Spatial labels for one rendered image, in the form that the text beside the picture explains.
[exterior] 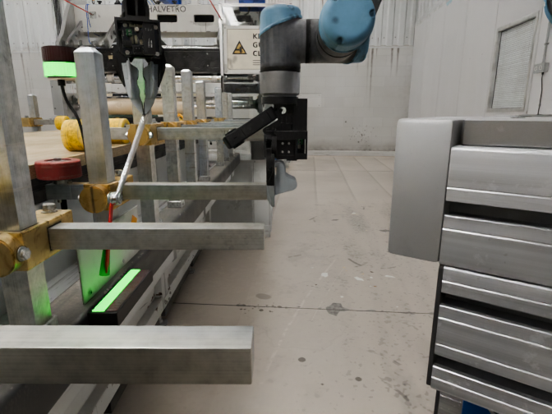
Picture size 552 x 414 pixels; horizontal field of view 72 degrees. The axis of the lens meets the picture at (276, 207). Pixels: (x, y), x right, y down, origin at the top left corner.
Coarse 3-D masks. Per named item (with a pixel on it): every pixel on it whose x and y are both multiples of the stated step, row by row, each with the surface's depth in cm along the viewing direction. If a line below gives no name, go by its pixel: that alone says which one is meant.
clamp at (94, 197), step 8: (128, 176) 79; (88, 184) 70; (96, 184) 70; (104, 184) 70; (112, 184) 71; (80, 192) 68; (88, 192) 68; (96, 192) 68; (104, 192) 69; (80, 200) 69; (88, 200) 69; (96, 200) 69; (104, 200) 69; (128, 200) 79; (88, 208) 69; (96, 208) 69; (104, 208) 69
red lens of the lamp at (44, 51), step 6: (42, 48) 65; (48, 48) 64; (54, 48) 64; (60, 48) 64; (66, 48) 65; (72, 48) 66; (42, 54) 65; (48, 54) 64; (54, 54) 64; (60, 54) 64; (66, 54) 65; (72, 54) 66; (66, 60) 65; (72, 60) 66
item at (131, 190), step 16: (48, 192) 75; (64, 192) 75; (128, 192) 75; (144, 192) 75; (160, 192) 75; (176, 192) 75; (192, 192) 75; (208, 192) 75; (224, 192) 75; (240, 192) 75; (256, 192) 75
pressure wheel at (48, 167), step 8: (40, 160) 75; (48, 160) 76; (56, 160) 75; (64, 160) 77; (72, 160) 75; (40, 168) 72; (48, 168) 72; (56, 168) 72; (64, 168) 73; (72, 168) 74; (80, 168) 77; (40, 176) 72; (48, 176) 72; (56, 176) 72; (64, 176) 73; (72, 176) 74; (80, 176) 77; (56, 184) 75; (64, 200) 77; (64, 208) 77
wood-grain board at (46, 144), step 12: (36, 132) 193; (48, 132) 193; (60, 132) 193; (36, 144) 122; (48, 144) 122; (60, 144) 122; (120, 144) 122; (156, 144) 149; (36, 156) 88; (48, 156) 88; (60, 156) 88; (72, 156) 88; (84, 156) 94
